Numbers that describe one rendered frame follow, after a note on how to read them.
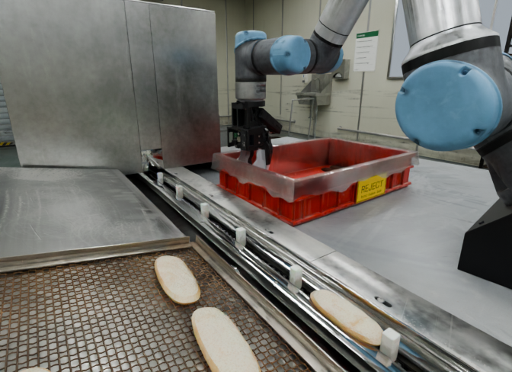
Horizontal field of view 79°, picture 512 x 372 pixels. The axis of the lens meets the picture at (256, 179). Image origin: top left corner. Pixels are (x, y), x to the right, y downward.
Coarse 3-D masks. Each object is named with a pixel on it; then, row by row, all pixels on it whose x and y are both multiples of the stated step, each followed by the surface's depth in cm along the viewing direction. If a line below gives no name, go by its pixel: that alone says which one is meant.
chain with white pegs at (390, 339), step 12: (180, 192) 75; (192, 204) 71; (204, 204) 63; (240, 228) 53; (240, 240) 52; (252, 252) 52; (288, 276) 45; (300, 276) 42; (300, 288) 42; (384, 336) 31; (396, 336) 30; (384, 348) 31; (396, 348) 31; (396, 360) 31
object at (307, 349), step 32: (32, 256) 33; (64, 256) 35; (96, 256) 36; (192, 256) 40; (32, 288) 29; (96, 288) 31; (224, 288) 34; (0, 320) 25; (64, 320) 26; (256, 320) 30; (288, 320) 28; (64, 352) 23; (96, 352) 23; (192, 352) 25; (320, 352) 25
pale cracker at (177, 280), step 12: (156, 264) 36; (168, 264) 35; (180, 264) 36; (168, 276) 33; (180, 276) 33; (192, 276) 34; (168, 288) 31; (180, 288) 31; (192, 288) 32; (180, 300) 30; (192, 300) 30
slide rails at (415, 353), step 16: (192, 192) 76; (192, 208) 66; (208, 224) 59; (224, 224) 60; (256, 240) 53; (256, 256) 48; (272, 256) 48; (272, 272) 44; (304, 272) 44; (288, 288) 41; (320, 288) 41; (352, 336) 33; (400, 352) 31; (416, 352) 31; (400, 368) 29; (432, 368) 29; (448, 368) 29
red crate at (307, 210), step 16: (224, 176) 83; (288, 176) 98; (304, 176) 98; (400, 176) 86; (240, 192) 79; (256, 192) 73; (336, 192) 71; (352, 192) 74; (272, 208) 69; (288, 208) 65; (304, 208) 65; (320, 208) 68; (336, 208) 71; (288, 224) 66
